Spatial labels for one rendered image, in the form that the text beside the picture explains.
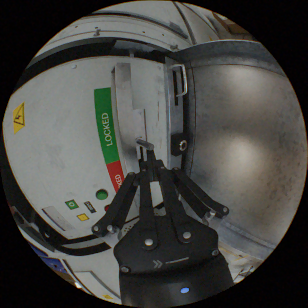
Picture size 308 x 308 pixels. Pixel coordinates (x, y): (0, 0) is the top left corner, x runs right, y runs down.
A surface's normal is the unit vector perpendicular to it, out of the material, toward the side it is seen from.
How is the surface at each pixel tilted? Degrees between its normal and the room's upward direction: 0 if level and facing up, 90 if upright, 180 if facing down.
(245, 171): 0
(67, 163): 90
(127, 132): 90
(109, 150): 90
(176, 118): 90
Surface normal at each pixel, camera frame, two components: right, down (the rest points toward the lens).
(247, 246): -0.06, -0.91
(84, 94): 0.58, 0.31
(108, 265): 0.22, -0.67
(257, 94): -0.81, 0.29
